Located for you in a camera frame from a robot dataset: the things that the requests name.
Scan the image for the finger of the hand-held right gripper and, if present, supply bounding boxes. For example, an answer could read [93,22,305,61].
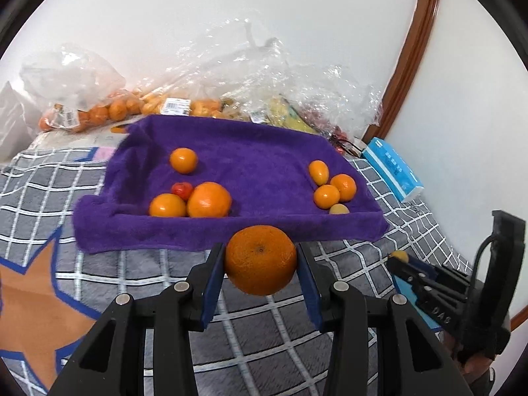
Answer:
[406,255,472,296]
[386,258,468,331]

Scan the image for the large mandarin orange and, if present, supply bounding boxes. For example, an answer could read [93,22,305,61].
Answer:
[225,225,298,296]
[187,182,233,218]

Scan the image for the bag of red fruits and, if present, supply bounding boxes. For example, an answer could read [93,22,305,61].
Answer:
[303,107,351,149]

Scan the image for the pale printed bed sheet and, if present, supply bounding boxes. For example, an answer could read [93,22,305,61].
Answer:
[25,121,137,161]

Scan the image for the person's right hand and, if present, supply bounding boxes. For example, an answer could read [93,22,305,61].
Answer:
[445,332,492,381]

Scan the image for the wooden door frame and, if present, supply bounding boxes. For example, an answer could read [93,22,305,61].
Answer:
[361,0,444,141]

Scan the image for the labelled clear bag of oranges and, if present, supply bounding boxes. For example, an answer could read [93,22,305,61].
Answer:
[138,86,225,119]

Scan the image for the blue tissue box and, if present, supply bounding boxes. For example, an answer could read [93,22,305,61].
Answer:
[363,137,425,203]

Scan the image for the small red tomato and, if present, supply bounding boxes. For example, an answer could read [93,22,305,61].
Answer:
[171,182,194,201]

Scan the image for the grey checked star blanket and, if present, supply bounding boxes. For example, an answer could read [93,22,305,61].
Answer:
[0,146,475,396]

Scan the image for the large crinkled clear plastic bag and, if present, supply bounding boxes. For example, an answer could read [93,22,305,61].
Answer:
[165,18,384,141]

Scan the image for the white plastic bag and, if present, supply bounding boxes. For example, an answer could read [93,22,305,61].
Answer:
[0,82,40,161]

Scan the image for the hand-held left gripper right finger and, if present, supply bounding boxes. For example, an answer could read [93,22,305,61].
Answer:
[296,241,473,396]

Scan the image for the yellow bananas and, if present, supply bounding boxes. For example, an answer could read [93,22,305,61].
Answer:
[266,96,316,133]

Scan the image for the black cable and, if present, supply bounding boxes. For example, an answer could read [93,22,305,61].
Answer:
[471,234,502,302]

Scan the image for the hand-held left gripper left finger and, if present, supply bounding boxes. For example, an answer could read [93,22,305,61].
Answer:
[49,243,227,396]

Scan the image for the purple towel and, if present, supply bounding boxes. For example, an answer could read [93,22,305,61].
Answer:
[73,115,390,253]

